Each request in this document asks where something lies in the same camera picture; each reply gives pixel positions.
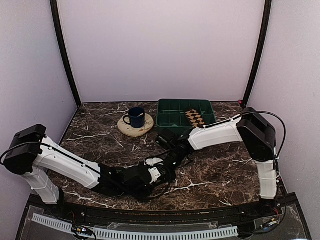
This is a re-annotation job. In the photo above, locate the brown argyle sock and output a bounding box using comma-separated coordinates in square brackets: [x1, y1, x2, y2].
[184, 108, 206, 129]

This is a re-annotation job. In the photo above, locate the green divided plastic tray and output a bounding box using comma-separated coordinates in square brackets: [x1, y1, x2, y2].
[156, 99, 217, 134]

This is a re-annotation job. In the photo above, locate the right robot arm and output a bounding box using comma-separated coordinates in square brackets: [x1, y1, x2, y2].
[145, 107, 282, 217]

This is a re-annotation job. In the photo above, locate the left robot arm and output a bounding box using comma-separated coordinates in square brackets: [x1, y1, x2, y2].
[0, 124, 174, 218]

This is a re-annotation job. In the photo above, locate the dark blue enamel mug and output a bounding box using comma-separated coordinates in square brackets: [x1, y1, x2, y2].
[122, 107, 146, 129]

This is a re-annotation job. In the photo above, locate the cream round coaster plate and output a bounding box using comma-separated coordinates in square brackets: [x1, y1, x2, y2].
[117, 113, 155, 138]

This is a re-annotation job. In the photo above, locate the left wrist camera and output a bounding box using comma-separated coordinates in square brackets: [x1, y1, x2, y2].
[148, 167, 162, 185]

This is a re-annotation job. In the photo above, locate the white slotted cable duct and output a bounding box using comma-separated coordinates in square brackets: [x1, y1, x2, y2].
[31, 213, 239, 240]

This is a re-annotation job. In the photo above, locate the black front rail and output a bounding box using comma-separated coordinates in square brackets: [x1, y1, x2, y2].
[37, 200, 284, 225]

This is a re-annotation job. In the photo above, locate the right black frame post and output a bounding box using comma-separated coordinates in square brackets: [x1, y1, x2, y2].
[239, 0, 272, 109]

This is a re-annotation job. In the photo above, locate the black frame post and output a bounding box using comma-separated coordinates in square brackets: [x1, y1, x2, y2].
[239, 0, 272, 109]
[49, 0, 82, 108]

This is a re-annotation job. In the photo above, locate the left black frame post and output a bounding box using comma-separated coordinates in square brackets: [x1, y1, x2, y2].
[49, 0, 82, 108]

